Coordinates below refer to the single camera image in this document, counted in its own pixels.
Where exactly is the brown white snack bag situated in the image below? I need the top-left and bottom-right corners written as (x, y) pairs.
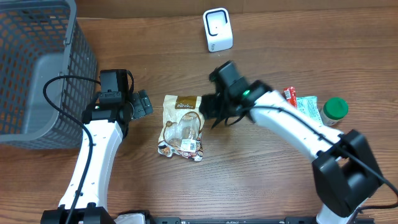
top-left (157, 95), bottom-right (205, 162)

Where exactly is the red stick sachet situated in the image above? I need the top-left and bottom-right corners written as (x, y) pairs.
top-left (284, 86), bottom-right (297, 108)

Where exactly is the teal orange snack packet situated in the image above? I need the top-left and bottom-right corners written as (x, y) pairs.
top-left (297, 96), bottom-right (323, 124)

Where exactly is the green lid jar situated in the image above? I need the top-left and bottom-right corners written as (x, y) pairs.
top-left (320, 97), bottom-right (349, 126)

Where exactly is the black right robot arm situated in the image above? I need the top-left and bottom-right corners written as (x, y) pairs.
top-left (200, 61), bottom-right (383, 223)

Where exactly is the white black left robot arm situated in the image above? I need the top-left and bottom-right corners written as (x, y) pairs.
top-left (41, 69), bottom-right (153, 223)

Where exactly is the white barcode scanner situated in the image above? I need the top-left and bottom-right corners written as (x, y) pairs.
top-left (203, 7), bottom-right (233, 52)

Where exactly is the grey plastic mesh basket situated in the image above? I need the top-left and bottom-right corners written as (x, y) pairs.
top-left (1, 1), bottom-right (97, 149)

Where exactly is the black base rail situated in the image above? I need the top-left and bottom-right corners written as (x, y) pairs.
top-left (118, 211), bottom-right (318, 224)

